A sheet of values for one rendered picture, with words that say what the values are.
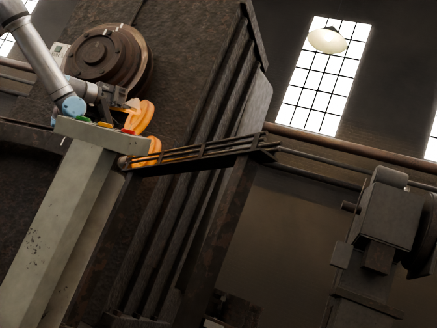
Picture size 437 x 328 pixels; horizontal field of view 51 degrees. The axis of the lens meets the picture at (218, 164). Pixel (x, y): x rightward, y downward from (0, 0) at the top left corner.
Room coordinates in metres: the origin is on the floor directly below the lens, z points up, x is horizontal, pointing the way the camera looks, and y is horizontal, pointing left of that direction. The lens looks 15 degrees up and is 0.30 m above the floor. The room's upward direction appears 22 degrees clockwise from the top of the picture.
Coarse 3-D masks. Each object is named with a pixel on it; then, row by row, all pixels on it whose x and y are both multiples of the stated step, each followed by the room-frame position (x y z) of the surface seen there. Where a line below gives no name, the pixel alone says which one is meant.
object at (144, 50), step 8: (104, 24) 2.16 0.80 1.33; (112, 24) 2.14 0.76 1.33; (120, 24) 2.12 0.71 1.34; (136, 32) 2.08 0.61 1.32; (144, 40) 2.06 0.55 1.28; (144, 48) 2.05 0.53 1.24; (64, 56) 2.20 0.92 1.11; (144, 56) 2.05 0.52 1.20; (144, 64) 2.04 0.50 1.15; (144, 72) 2.06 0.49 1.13; (136, 80) 2.04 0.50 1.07; (144, 80) 2.09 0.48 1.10; (128, 88) 2.05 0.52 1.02; (136, 88) 2.07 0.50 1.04; (128, 96) 2.09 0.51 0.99
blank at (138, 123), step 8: (144, 104) 1.74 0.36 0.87; (152, 104) 1.74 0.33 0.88; (144, 112) 1.70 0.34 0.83; (152, 112) 1.71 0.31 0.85; (128, 120) 1.80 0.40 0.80; (136, 120) 1.74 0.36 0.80; (144, 120) 1.70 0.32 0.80; (128, 128) 1.76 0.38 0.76; (136, 128) 1.72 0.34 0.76; (144, 128) 1.72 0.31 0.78
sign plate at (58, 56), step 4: (56, 44) 2.40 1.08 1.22; (60, 44) 2.39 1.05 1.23; (64, 44) 2.39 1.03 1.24; (52, 48) 2.41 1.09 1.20; (64, 48) 2.38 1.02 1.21; (52, 52) 2.40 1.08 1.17; (56, 52) 2.40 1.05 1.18; (60, 52) 2.39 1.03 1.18; (64, 52) 2.38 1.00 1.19; (56, 56) 2.39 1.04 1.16; (60, 56) 2.38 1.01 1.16; (56, 60) 2.39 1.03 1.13; (60, 60) 2.38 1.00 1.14; (60, 64) 2.37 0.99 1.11
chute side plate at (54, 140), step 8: (0, 128) 2.25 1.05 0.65; (8, 128) 2.23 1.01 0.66; (16, 128) 2.22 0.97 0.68; (24, 128) 2.20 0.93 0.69; (0, 136) 2.24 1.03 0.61; (8, 136) 2.22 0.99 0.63; (16, 136) 2.21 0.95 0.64; (24, 136) 2.19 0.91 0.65; (32, 136) 2.18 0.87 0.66; (40, 136) 2.16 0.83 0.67; (48, 136) 2.15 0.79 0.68; (56, 136) 2.13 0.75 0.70; (24, 144) 2.18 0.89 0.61; (32, 144) 2.17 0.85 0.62; (40, 144) 2.15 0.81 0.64; (48, 144) 2.14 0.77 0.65; (56, 144) 2.12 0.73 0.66; (64, 144) 2.11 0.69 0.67; (56, 152) 2.12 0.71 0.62; (64, 152) 2.10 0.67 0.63
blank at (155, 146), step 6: (150, 138) 1.80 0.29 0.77; (156, 138) 1.79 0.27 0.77; (150, 144) 1.78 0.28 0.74; (156, 144) 1.76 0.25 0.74; (150, 150) 1.77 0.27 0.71; (156, 150) 1.76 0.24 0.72; (150, 156) 1.75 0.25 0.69; (156, 156) 1.76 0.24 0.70; (144, 162) 1.77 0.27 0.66; (150, 162) 1.76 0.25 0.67
